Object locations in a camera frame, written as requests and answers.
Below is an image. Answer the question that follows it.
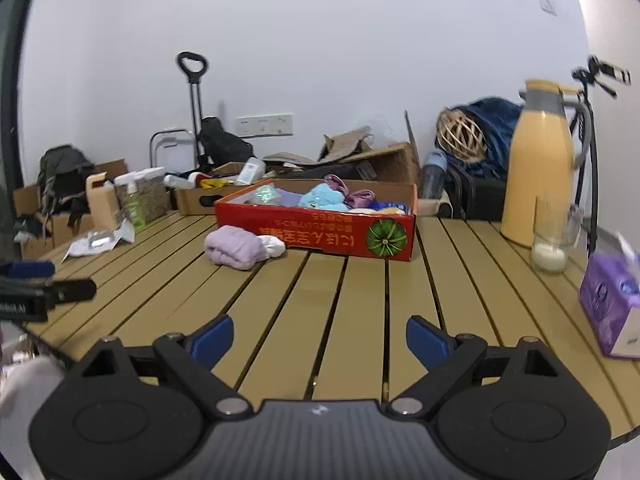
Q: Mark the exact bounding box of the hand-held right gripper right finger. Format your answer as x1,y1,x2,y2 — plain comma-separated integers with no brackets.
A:
390,316,560,418

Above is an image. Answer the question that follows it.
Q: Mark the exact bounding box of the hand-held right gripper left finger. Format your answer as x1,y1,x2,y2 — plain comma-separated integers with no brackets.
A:
80,314,251,420

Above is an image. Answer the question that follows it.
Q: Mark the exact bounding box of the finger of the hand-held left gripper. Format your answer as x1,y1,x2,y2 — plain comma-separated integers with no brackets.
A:
0,261,56,280
43,278,98,307

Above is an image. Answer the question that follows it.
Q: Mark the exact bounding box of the lavender fluffy towel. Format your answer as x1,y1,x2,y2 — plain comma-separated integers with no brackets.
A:
203,225,267,271

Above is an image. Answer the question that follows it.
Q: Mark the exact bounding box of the white sock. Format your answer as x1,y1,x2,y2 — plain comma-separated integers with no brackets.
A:
257,233,287,260

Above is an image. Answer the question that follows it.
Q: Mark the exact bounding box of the red cardboard box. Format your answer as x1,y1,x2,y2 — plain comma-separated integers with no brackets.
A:
215,178,419,263

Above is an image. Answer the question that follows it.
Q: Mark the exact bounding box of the green iridescent pouch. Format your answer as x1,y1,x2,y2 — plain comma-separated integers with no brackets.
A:
247,184,279,206

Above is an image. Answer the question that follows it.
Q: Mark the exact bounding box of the pink satin scrunchie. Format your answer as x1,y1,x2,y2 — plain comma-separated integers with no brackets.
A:
322,174,352,196
347,188,377,210

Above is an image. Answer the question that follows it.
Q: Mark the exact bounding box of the lavender knit cloth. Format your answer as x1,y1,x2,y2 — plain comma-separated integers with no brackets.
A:
272,187,307,209

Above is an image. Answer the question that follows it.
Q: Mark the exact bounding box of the light blue fluffy cloth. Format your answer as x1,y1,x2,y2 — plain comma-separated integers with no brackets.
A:
298,182,351,213

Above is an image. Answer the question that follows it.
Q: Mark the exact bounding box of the white plastic wrapper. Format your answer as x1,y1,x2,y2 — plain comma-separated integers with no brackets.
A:
60,219,137,264

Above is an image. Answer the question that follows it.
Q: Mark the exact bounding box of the small tan carton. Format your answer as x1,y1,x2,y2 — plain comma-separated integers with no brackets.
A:
84,172,124,231

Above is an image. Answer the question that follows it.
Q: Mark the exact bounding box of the white cloth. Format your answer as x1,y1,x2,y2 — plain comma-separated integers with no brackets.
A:
0,355,67,476

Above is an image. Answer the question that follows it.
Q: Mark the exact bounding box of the green spray bottle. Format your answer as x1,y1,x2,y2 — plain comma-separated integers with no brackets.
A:
113,172,147,231

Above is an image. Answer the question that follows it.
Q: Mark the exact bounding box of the grey green backpack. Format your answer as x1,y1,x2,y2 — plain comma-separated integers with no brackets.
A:
37,144,96,231

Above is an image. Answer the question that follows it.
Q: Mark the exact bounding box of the woven wicker basket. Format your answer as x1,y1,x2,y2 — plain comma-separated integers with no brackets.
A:
114,167,174,226

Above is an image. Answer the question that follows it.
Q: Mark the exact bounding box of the shallow brown cardboard box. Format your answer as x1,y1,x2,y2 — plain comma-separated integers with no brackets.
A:
170,162,276,217

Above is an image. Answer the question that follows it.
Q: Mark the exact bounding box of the glass candle jar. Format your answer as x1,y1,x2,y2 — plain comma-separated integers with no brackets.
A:
529,194,584,275

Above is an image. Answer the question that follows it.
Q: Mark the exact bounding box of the white squeeze tube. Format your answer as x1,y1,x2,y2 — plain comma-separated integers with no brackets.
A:
163,173,201,190

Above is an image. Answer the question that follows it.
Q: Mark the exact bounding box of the black suitcase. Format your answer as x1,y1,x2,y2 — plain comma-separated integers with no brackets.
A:
440,164,509,222

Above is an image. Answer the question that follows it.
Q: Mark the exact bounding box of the clear bottle with blue cap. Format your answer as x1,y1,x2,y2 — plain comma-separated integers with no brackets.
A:
419,150,449,201

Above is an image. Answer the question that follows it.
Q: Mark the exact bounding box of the white plastic bottle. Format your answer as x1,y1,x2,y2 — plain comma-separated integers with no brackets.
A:
235,156,267,186

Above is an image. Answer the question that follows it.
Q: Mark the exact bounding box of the large brown cardboard box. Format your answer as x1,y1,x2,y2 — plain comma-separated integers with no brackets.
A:
320,110,422,187

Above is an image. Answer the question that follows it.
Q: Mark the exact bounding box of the purple tissue pack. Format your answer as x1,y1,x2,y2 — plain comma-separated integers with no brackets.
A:
578,232,640,360

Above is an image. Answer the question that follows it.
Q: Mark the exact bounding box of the black bag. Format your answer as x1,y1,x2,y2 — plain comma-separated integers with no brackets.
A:
198,116,256,166

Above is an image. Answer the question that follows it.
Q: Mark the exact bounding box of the yellow thermos jug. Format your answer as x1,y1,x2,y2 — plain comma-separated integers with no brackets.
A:
499,78,594,249

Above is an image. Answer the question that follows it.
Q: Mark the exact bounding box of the wicker ball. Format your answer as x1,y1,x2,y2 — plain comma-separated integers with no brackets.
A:
437,109,489,164

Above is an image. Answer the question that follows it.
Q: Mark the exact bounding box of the blue fabric bag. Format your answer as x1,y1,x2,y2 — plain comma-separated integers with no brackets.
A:
450,97,524,181

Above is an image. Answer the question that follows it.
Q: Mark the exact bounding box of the white wall socket panel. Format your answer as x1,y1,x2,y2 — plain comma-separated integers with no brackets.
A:
235,113,295,139

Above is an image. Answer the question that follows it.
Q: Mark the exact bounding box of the black trolley handle frame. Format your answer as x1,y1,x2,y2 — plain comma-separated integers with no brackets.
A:
149,51,209,171

